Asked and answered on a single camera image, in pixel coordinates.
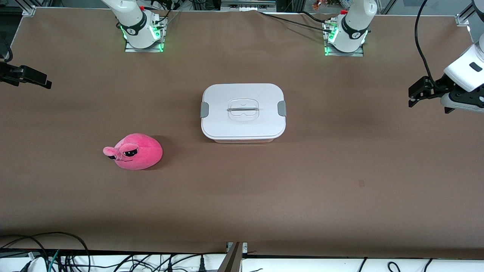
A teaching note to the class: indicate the brown table cover sheet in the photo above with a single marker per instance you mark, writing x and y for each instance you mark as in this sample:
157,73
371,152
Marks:
242,196

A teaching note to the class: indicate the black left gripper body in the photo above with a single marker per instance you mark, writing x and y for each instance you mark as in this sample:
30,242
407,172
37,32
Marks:
435,86

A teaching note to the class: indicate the pink plush toy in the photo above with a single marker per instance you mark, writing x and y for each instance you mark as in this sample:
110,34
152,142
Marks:
143,151

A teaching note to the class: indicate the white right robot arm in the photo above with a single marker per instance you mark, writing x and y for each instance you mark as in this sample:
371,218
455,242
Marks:
132,19

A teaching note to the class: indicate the small orange figure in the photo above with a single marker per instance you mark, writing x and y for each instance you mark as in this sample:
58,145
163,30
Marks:
317,4

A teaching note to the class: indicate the black power plug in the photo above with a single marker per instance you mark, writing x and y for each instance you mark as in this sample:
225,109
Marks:
202,264

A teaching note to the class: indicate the aluminium rear rail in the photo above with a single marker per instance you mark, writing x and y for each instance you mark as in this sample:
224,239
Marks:
247,4

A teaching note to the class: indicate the small metal corner bracket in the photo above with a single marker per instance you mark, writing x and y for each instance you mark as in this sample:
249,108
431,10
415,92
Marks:
245,247

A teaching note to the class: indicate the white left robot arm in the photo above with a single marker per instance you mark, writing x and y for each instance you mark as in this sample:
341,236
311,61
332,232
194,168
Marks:
353,22

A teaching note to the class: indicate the white lower shelf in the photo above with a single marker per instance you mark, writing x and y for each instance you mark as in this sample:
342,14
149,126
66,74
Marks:
302,266

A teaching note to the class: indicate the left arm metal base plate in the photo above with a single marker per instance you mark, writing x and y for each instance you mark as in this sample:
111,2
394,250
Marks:
357,54

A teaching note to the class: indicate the white plastic box base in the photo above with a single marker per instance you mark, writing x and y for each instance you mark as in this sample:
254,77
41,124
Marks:
242,140

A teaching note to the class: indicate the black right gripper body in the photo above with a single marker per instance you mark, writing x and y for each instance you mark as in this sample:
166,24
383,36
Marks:
8,72

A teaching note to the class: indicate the dark support beam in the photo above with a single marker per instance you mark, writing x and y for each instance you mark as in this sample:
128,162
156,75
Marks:
232,260

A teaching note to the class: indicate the grey lid latch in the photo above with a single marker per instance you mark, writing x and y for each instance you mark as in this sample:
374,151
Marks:
281,108
204,109

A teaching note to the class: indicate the aluminium frame profile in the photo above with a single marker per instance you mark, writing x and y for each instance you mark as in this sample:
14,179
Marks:
29,10
467,13

